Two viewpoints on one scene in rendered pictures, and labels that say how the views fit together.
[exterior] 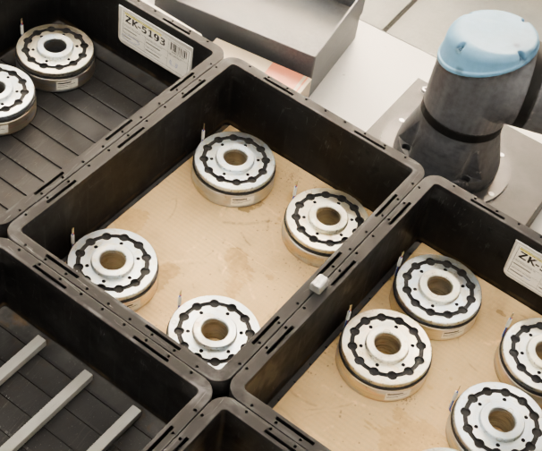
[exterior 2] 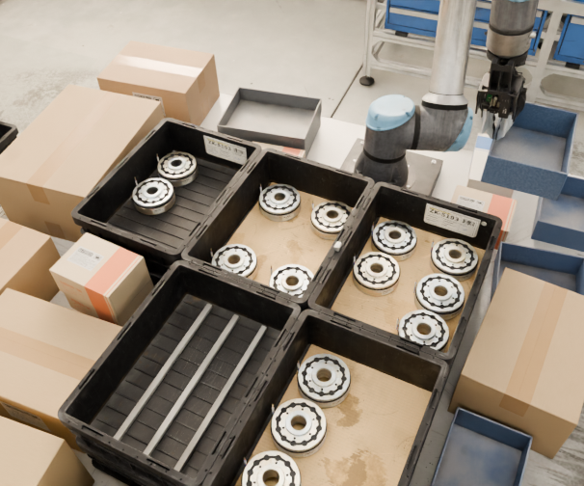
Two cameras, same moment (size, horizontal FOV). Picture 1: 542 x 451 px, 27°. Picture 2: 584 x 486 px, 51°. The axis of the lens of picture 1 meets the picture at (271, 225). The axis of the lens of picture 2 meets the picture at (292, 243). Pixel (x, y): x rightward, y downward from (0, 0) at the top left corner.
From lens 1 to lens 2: 15 cm
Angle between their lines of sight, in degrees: 1
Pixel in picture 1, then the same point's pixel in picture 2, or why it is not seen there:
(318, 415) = (352, 310)
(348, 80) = (322, 147)
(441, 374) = (406, 277)
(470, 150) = (392, 167)
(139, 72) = (220, 166)
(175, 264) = (264, 255)
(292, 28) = (288, 127)
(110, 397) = (250, 325)
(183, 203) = (259, 225)
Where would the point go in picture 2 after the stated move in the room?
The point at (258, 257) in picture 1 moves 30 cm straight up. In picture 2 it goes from (303, 242) to (300, 144)
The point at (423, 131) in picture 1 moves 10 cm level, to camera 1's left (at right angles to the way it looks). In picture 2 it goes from (367, 162) to (330, 165)
